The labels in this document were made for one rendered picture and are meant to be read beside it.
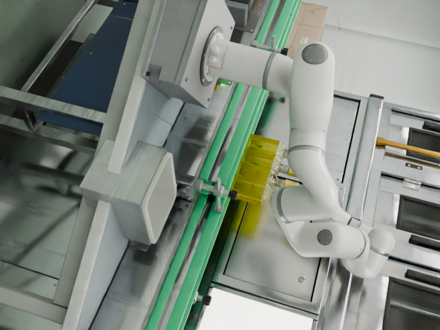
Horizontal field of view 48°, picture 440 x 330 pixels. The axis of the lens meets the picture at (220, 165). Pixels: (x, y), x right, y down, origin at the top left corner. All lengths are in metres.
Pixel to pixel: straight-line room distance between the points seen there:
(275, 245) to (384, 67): 5.25
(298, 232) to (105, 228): 0.47
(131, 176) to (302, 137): 0.41
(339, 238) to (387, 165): 0.75
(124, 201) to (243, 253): 0.55
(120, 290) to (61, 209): 0.50
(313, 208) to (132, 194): 0.42
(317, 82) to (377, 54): 5.75
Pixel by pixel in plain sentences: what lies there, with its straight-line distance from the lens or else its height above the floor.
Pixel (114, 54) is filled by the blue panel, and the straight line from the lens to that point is 1.78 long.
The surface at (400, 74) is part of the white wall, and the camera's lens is 6.66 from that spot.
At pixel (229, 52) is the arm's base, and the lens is 1.25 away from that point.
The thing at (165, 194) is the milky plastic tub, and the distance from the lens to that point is 1.40.
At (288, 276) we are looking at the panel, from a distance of 1.58.
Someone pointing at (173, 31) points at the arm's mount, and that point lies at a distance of 1.19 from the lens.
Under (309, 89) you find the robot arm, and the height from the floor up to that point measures 1.14.
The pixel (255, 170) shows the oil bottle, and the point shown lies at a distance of 1.56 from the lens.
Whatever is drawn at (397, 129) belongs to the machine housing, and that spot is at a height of 1.47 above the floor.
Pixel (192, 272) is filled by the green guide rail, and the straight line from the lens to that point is 1.38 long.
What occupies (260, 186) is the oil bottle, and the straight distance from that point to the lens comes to 1.53.
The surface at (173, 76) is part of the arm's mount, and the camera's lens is 1.16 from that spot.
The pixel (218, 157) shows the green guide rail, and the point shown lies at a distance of 1.46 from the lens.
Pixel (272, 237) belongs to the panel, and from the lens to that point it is 1.62.
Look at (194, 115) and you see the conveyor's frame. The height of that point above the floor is 0.80.
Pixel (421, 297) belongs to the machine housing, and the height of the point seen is 1.62.
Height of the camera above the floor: 1.17
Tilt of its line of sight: 10 degrees down
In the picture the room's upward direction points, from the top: 105 degrees clockwise
